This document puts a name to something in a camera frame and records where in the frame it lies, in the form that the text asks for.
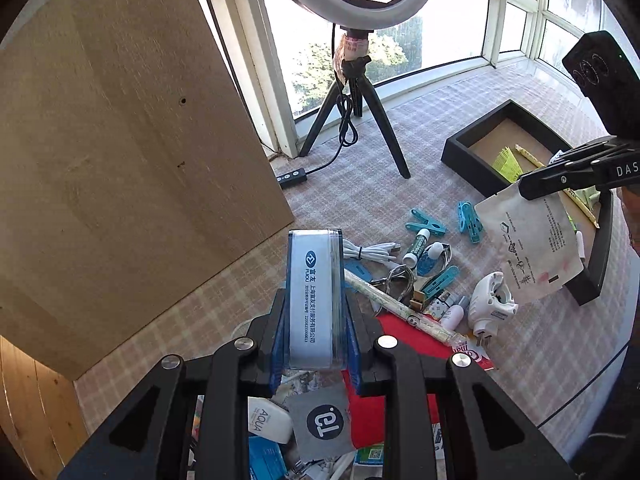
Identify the metal eyelash curler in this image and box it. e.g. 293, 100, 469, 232
374, 244, 453, 301

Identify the green white lip balm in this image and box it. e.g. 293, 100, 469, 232
402, 228, 432, 267

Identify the blue plastic tag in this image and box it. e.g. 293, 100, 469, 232
344, 259, 373, 283

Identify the pink white small tube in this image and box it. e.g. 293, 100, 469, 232
440, 295, 471, 331

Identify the red fabric pouch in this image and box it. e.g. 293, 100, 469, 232
345, 312, 441, 448

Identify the blue sachet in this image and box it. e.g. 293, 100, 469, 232
248, 435, 288, 480

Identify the black tray container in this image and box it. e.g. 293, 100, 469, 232
442, 100, 615, 307

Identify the white cream tube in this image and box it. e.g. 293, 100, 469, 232
247, 396, 293, 445

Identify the white coiled cable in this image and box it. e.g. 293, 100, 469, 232
341, 240, 402, 264

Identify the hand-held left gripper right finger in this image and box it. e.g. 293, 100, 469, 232
342, 292, 576, 480

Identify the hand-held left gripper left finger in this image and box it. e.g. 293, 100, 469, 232
57, 287, 291, 480

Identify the white plug adapter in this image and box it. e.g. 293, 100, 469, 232
465, 271, 519, 348

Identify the clear plastic box white label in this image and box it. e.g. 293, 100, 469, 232
286, 228, 349, 373

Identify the black cable inline controller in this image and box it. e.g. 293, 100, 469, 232
274, 92, 358, 191

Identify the white window frame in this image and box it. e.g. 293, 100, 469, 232
190, 0, 616, 161

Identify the pink paper tag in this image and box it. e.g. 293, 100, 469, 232
339, 31, 371, 86

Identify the black tripod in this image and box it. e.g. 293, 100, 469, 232
298, 25, 412, 180

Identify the grey square sachet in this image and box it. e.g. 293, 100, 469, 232
285, 382, 353, 461

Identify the blue clothespin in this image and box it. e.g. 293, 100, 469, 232
405, 208, 447, 241
420, 265, 461, 301
457, 201, 485, 243

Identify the yellow pencil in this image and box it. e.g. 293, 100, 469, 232
515, 144, 600, 228

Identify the wooden plank panel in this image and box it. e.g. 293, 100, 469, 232
0, 335, 88, 480

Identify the red white coffee packet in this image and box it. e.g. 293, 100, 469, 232
450, 332, 498, 372

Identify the person's right forearm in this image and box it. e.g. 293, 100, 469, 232
622, 187, 640, 261

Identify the light wooden board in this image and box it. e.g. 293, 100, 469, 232
0, 0, 296, 382

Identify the white paper pouch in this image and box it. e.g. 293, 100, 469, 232
474, 180, 586, 306

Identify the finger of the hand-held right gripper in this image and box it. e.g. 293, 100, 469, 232
547, 139, 632, 168
518, 157, 611, 201

